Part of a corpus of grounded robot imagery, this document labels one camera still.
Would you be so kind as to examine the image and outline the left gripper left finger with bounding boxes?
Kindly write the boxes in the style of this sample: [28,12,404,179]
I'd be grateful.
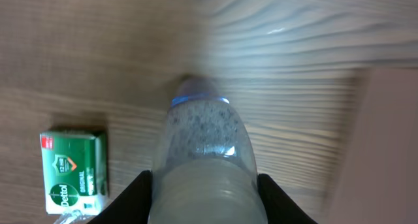
[88,170,152,224]

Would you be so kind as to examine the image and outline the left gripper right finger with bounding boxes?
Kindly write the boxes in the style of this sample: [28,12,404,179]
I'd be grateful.
[257,174,317,224]

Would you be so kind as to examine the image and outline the green Dettol soap bar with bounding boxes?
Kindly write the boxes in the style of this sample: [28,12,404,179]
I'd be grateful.
[40,130,108,216]

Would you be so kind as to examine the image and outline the clear spray bottle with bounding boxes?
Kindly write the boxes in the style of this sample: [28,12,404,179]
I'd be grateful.
[148,77,268,224]

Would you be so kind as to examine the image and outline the white cardboard box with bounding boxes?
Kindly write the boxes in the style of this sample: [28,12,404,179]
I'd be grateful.
[325,69,417,223]

